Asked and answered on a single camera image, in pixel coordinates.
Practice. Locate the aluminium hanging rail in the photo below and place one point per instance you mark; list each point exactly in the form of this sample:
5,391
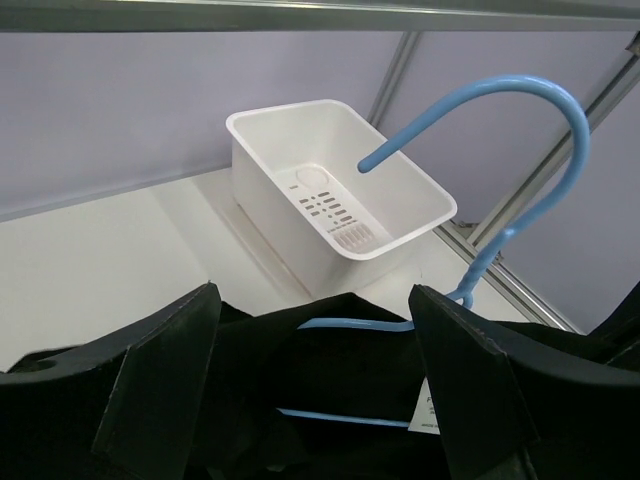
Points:
232,16

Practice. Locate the white plastic basket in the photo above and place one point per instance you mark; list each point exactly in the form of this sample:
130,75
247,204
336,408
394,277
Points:
294,174

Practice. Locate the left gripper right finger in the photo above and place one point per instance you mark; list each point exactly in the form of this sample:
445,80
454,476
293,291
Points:
527,401

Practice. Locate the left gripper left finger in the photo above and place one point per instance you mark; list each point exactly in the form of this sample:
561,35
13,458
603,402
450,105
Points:
123,406

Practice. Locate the black shirt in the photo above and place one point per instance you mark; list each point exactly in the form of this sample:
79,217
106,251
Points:
334,389

